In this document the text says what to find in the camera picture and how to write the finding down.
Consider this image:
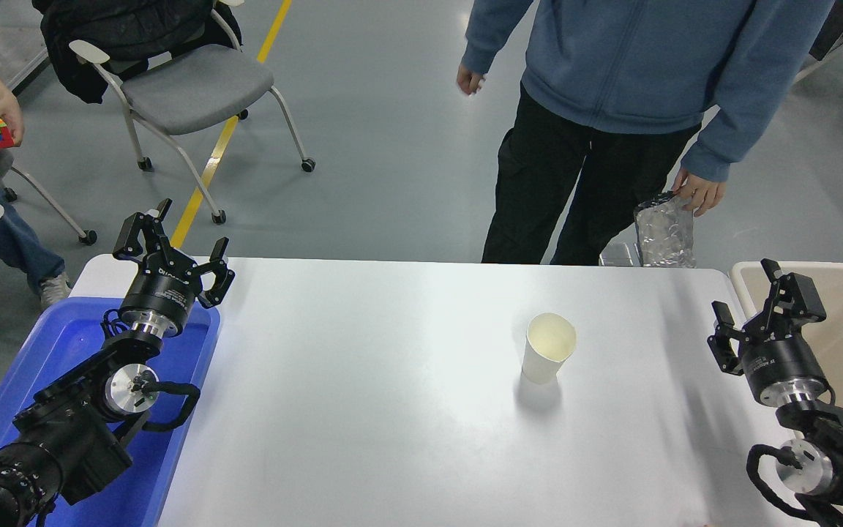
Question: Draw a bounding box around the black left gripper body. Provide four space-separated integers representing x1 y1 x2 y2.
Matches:
120 258 201 332

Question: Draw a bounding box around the person's right hand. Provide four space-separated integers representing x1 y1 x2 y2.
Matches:
456 64 487 96

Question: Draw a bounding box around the white paper cup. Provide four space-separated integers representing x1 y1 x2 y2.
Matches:
521 313 577 385

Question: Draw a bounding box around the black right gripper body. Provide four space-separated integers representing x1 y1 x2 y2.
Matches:
740 333 830 402

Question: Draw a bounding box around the dark grey jacket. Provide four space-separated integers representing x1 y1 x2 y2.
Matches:
809 0 843 61

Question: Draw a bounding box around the grey seat white-frame chair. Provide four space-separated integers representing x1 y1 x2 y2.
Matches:
69 4 316 225

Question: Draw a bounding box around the grey office chair with casters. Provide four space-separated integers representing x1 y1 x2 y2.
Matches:
0 146 98 246

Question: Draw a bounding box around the white-frame chair with casters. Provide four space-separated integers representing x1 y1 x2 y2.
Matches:
795 4 843 85

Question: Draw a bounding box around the person's left hand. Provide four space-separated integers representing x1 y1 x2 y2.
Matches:
672 168 727 217
0 91 25 146

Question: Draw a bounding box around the person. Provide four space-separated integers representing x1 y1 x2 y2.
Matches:
0 40 71 308
456 0 836 266

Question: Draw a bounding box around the silver foil tray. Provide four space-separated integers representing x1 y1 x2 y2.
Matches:
634 192 697 269

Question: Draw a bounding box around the metal floor plate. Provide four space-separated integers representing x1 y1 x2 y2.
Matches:
599 242 642 267

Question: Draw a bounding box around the blue plastic tray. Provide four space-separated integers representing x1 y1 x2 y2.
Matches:
0 296 221 527

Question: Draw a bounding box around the black jacket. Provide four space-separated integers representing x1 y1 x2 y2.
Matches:
32 0 243 105

